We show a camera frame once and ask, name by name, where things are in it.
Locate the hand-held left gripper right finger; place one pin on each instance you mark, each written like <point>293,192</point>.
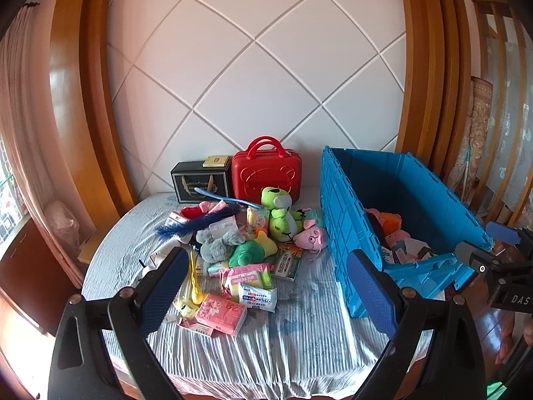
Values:
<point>370,293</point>

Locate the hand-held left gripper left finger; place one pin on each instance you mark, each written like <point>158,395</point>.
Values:
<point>162,285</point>

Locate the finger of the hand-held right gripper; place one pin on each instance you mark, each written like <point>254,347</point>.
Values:
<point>472,254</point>
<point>501,232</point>

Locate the blue plastic crate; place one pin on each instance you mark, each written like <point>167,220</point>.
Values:
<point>341,216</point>

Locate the clear plastic box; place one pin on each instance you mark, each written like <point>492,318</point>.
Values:
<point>222,229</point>

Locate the green yellow duck plush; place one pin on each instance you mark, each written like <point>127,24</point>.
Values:
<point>245,254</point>

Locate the pink white flat box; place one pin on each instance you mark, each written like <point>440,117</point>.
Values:
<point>193,328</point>

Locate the pink tissue packet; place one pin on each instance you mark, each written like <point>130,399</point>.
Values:
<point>220,312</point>

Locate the pink plush toy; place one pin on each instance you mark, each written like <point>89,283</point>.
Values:
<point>399,236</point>

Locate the blue feather duster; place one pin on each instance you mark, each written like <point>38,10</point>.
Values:
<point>187,225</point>

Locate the grey plush toy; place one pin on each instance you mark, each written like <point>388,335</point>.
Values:
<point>216,246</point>

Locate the mop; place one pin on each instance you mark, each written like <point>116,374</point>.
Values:
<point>466,173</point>

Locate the orange plush toy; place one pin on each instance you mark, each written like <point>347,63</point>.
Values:
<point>391,221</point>

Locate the red plush toy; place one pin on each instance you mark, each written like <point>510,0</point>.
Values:
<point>193,212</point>

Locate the pink pig plush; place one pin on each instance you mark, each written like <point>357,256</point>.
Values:
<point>310,239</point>

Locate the pink yellow packet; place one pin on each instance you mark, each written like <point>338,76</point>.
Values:
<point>247,275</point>

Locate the green white box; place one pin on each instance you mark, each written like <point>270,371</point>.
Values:
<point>285,264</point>

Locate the white blue packet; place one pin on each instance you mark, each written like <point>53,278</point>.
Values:
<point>258,299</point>

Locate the black box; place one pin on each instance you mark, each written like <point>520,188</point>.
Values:
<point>183,187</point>

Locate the rolled patterned carpet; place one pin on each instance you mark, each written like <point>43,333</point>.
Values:
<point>479,133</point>

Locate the green frog plush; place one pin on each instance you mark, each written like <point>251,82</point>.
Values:
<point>283,221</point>

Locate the yellow white bottle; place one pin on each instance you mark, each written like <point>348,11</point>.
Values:
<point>256,218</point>

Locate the dark wooden cabinet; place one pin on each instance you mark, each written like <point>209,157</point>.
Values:
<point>29,266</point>

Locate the small gold box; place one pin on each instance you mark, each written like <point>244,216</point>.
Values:
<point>216,161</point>

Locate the red suitcase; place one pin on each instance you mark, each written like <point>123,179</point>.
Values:
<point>266,179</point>

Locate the window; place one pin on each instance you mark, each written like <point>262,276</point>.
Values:
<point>10,191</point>

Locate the pink curtain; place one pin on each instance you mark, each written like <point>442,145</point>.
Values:
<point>25,112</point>

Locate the wooden headboard frame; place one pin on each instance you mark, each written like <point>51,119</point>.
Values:
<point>95,91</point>

